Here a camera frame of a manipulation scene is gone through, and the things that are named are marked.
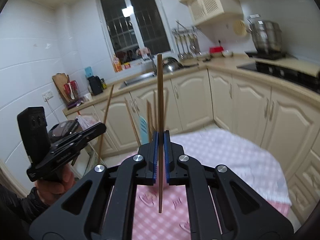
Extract chopstick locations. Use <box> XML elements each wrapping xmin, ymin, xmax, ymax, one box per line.
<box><xmin>98</xmin><ymin>84</ymin><xmax>114</xmax><ymax>164</ymax></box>
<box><xmin>124</xmin><ymin>98</ymin><xmax>141</xmax><ymax>147</ymax></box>
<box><xmin>146</xmin><ymin>100</ymin><xmax>153</xmax><ymax>142</ymax></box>

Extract dark chopstick gripper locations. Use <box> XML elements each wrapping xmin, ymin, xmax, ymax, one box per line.
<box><xmin>157</xmin><ymin>54</ymin><xmax>164</xmax><ymax>213</ymax></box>

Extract kitchen window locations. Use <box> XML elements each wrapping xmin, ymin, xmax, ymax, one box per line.
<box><xmin>100</xmin><ymin>0</ymin><xmax>171</xmax><ymax>64</ymax></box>

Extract left hand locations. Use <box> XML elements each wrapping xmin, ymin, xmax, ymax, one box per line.
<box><xmin>35</xmin><ymin>164</ymin><xmax>75</xmax><ymax>205</ymax></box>

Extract black rice cooker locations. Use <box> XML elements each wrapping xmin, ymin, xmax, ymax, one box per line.
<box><xmin>48</xmin><ymin>120</ymin><xmax>79</xmax><ymax>144</ymax></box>

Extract light blue spatula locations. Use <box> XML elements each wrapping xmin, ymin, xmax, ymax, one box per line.
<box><xmin>139</xmin><ymin>116</ymin><xmax>149</xmax><ymax>145</ymax></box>

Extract pink checkered tablecloth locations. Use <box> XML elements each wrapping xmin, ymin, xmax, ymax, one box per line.
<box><xmin>105</xmin><ymin>154</ymin><xmax>293</xmax><ymax>240</ymax></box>

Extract white plastic bag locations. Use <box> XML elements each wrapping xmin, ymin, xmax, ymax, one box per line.
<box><xmin>76</xmin><ymin>115</ymin><xmax>97</xmax><ymax>131</ymax></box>

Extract wooden cutting board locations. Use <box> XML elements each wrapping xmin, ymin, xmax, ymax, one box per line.
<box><xmin>52</xmin><ymin>73</ymin><xmax>71</xmax><ymax>105</ymax></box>

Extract steel sink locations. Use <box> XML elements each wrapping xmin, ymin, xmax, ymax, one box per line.
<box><xmin>119</xmin><ymin>72</ymin><xmax>157</xmax><ymax>89</ymax></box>

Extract steel wok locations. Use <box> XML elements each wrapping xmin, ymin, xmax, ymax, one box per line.
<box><xmin>162</xmin><ymin>57</ymin><xmax>183</xmax><ymax>73</ymax></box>

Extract black kettle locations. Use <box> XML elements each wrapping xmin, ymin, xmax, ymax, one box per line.
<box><xmin>87</xmin><ymin>76</ymin><xmax>103</xmax><ymax>95</ymax></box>

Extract orange bottle on sill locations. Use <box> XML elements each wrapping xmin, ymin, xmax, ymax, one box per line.
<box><xmin>113</xmin><ymin>55</ymin><xmax>123</xmax><ymax>73</ymax></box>

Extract red container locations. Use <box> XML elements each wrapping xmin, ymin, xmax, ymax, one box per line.
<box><xmin>209</xmin><ymin>46</ymin><xmax>224</xmax><ymax>54</ymax></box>

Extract faucet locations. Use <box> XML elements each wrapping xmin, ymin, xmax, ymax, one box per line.
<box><xmin>136</xmin><ymin>47</ymin><xmax>157</xmax><ymax>73</ymax></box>

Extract hanging utensil rack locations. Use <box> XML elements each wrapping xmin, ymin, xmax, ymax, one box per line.
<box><xmin>171</xmin><ymin>20</ymin><xmax>201</xmax><ymax>61</ymax></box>

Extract round bamboo trivet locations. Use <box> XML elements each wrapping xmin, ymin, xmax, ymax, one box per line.
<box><xmin>232</xmin><ymin>19</ymin><xmax>248</xmax><ymax>37</ymax></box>

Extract steel stock pot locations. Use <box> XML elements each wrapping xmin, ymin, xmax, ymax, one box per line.
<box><xmin>247</xmin><ymin>17</ymin><xmax>283</xmax><ymax>54</ymax></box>

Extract black gas stove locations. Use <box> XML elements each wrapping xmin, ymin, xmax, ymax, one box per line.
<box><xmin>237</xmin><ymin>52</ymin><xmax>319</xmax><ymax>93</ymax></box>

